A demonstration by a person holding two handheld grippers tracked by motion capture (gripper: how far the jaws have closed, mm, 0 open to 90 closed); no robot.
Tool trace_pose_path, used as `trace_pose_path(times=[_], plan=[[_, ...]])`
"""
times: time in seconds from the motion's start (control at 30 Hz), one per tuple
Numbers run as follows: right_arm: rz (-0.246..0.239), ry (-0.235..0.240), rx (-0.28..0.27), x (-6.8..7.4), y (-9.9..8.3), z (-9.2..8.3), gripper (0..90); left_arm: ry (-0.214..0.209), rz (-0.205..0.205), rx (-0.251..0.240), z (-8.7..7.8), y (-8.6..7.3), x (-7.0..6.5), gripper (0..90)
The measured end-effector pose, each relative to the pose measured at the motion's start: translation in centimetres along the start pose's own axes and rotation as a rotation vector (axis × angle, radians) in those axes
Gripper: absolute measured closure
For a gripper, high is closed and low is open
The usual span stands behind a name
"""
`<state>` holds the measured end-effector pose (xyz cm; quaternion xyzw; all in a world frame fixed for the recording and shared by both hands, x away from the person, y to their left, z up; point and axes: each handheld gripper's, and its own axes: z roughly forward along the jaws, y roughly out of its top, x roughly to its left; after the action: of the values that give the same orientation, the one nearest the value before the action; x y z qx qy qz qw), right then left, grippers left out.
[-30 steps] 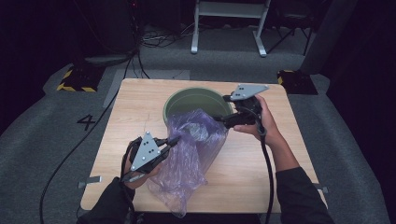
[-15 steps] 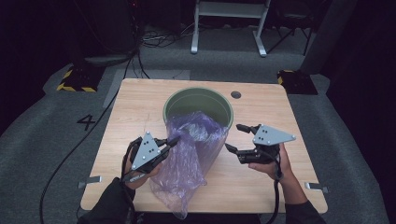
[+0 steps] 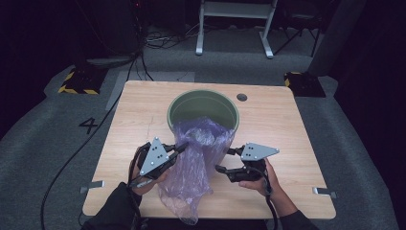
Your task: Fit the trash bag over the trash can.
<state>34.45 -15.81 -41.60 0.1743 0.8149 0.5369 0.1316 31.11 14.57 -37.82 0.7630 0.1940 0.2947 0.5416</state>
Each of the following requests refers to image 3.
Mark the purple plastic trash bag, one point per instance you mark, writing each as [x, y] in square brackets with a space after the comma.
[191, 166]

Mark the person's left hand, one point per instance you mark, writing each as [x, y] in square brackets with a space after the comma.
[145, 187]

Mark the black metal stand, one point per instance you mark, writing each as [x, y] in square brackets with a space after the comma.
[300, 19]

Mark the black equipment rack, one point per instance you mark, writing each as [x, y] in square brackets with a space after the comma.
[111, 28]

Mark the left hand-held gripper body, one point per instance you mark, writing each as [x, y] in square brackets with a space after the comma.
[154, 159]

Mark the yellow black striped stand base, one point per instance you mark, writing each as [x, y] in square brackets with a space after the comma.
[304, 84]
[83, 80]

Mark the green plastic trash bin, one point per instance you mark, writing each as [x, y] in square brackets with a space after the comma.
[198, 105]

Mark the grey column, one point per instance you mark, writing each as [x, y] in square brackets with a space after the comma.
[335, 38]

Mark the person's right hand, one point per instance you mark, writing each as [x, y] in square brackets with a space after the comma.
[271, 187]

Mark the white metal desk frame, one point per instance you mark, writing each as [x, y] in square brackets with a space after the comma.
[234, 9]

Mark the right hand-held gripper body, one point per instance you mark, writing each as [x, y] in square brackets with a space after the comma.
[255, 151]

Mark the metal table edge bracket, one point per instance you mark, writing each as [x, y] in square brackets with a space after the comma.
[94, 184]
[324, 192]

